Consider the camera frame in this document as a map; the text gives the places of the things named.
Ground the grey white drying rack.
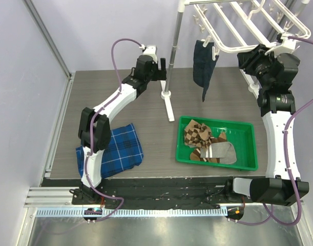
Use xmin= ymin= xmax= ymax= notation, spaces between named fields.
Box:
xmin=161 ymin=1 xmax=309 ymax=122

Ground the white plastic clip hanger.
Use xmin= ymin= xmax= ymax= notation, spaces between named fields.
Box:
xmin=182 ymin=1 xmax=311 ymax=55

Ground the blue plaid folded cloth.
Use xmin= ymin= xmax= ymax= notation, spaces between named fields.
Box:
xmin=75 ymin=123 xmax=144 ymax=180

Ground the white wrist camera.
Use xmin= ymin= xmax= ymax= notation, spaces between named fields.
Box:
xmin=139 ymin=45 xmax=158 ymax=63
xmin=265 ymin=32 xmax=300 ymax=56

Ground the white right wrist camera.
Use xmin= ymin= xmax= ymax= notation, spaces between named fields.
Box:
xmin=265 ymin=32 xmax=300 ymax=56

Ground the brown argyle sock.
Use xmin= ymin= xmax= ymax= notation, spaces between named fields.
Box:
xmin=197 ymin=124 xmax=213 ymax=148
xmin=184 ymin=119 xmax=204 ymax=148

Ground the green plastic tray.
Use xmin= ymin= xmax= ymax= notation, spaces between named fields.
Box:
xmin=176 ymin=116 xmax=258 ymax=171

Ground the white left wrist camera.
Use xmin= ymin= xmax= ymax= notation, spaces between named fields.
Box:
xmin=139 ymin=45 xmax=158 ymax=63

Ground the white slotted cable duct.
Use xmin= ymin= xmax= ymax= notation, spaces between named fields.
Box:
xmin=36 ymin=207 xmax=227 ymax=218

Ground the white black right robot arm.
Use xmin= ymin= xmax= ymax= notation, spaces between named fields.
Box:
xmin=223 ymin=44 xmax=309 ymax=206

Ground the dark navy patterned sock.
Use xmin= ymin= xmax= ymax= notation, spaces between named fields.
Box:
xmin=193 ymin=40 xmax=214 ymax=88

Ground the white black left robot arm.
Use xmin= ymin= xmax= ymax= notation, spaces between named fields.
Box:
xmin=78 ymin=55 xmax=166 ymax=204

